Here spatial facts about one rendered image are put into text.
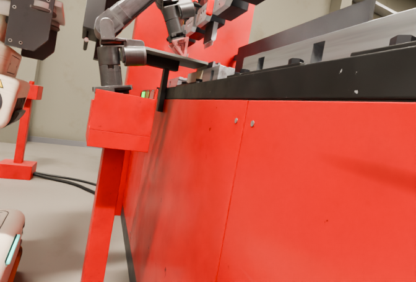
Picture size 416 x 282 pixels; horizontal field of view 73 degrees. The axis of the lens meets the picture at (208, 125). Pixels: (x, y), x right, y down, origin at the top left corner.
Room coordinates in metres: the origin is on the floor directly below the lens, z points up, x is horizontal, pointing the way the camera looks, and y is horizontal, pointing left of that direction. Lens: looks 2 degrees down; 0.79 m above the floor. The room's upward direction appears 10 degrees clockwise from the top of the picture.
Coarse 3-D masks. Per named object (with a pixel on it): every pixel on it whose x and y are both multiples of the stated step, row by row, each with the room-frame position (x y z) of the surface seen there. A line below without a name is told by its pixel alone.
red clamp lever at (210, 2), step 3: (210, 0) 1.02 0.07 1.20; (213, 0) 1.03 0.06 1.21; (207, 3) 1.03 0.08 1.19; (210, 3) 1.03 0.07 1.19; (213, 3) 1.03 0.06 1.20; (207, 6) 1.02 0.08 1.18; (210, 6) 1.03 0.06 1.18; (213, 6) 1.03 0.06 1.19; (207, 9) 1.03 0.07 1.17; (210, 9) 1.03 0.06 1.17; (207, 12) 1.03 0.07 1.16; (210, 12) 1.03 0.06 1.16
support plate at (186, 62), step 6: (150, 48) 1.03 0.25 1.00; (150, 54) 1.10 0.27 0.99; (156, 54) 1.08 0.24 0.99; (162, 54) 1.06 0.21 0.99; (168, 54) 1.06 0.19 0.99; (174, 54) 1.06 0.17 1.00; (180, 60) 1.12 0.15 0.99; (186, 60) 1.10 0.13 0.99; (192, 60) 1.09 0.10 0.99; (198, 60) 1.10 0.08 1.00; (186, 66) 1.24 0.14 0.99; (192, 66) 1.22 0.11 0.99; (198, 66) 1.19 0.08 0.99
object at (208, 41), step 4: (212, 24) 1.17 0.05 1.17; (216, 24) 1.16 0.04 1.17; (208, 28) 1.21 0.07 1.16; (212, 28) 1.16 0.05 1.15; (216, 28) 1.16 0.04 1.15; (208, 32) 1.20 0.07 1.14; (212, 32) 1.15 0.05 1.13; (216, 32) 1.16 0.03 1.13; (204, 36) 1.24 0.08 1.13; (208, 36) 1.19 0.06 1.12; (212, 36) 1.16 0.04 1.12; (204, 40) 1.23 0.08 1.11; (208, 40) 1.18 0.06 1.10; (212, 40) 1.16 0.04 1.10; (204, 44) 1.25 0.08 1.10; (208, 44) 1.20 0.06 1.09; (212, 44) 1.16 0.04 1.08; (204, 48) 1.24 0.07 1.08
